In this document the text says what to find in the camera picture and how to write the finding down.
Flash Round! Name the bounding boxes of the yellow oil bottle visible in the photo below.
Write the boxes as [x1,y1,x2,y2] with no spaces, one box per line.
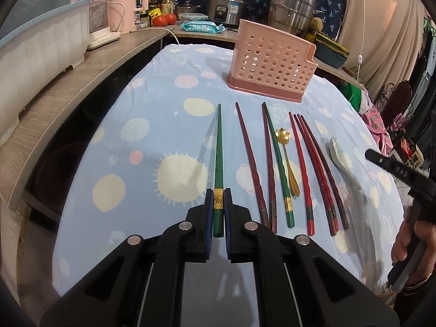
[160,0,174,15]

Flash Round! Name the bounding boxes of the beige hanging cloth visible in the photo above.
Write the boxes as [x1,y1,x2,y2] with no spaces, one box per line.
[338,0,426,99]

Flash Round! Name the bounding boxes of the white small appliance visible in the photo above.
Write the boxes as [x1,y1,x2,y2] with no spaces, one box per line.
[87,0,120,51]

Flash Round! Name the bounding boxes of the green chopstick beside spoon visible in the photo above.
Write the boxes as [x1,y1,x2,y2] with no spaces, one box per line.
[262,102,295,228]

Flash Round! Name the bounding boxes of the blue dotted tablecloth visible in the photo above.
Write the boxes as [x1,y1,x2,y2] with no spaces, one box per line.
[52,44,407,297]

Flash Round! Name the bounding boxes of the glass food container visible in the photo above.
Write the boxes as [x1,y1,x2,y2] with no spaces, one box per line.
[178,13,208,23]

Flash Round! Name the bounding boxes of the red tomato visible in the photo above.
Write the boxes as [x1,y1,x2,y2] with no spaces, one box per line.
[165,13,177,25]
[152,15,168,27]

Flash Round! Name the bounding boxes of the pink kettle appliance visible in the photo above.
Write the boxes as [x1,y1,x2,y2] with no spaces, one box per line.
[109,0,149,34]

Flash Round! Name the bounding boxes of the green chopstick gold band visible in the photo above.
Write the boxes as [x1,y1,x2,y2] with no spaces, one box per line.
[213,104,224,238]

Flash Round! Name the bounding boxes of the dark teal bowl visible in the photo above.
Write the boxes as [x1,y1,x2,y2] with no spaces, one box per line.
[313,32,350,69]

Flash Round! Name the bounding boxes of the dark red chopstick far left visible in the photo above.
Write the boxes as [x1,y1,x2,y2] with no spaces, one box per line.
[235,102,271,228]

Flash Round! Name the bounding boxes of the red tomato left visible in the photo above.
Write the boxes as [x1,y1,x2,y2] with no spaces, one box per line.
[152,15,168,27]

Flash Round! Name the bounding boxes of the blue wet wipes pack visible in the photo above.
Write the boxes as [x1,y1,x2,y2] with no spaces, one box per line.
[180,21,225,35]

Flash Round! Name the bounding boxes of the dark maroon chopstick rightmost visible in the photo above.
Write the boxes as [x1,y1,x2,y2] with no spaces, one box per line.
[299,115,350,229]

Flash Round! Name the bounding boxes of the stainless steel stacked pots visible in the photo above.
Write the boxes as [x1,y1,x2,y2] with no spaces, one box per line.
[268,0,316,37]

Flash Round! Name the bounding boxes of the dark red chopstick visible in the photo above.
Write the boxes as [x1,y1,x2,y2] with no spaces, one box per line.
[293,114,338,236]
[262,103,277,233]
[235,102,271,228]

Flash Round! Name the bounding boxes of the silver rice cooker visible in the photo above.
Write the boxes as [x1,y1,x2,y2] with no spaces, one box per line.
[208,0,247,27]

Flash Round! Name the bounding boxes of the pink perforated utensil holder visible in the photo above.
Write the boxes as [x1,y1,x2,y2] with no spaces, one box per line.
[227,20,318,103]

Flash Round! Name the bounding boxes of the person's right hand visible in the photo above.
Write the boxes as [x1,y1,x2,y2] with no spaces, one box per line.
[391,206,435,286]

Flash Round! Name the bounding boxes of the white dish rack bin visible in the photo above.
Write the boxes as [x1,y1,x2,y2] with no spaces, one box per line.
[0,0,92,144]

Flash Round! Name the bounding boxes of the white ceramic spoon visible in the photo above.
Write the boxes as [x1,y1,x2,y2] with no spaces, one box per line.
[327,137,362,190]

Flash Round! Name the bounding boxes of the bright red chopstick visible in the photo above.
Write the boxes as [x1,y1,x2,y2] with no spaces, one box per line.
[289,112,316,236]

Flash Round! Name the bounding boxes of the red tomato right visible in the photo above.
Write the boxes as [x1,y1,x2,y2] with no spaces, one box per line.
[165,13,177,25]

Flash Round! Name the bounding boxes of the gold flower spoon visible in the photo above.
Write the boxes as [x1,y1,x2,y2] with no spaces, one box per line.
[275,128,300,197]

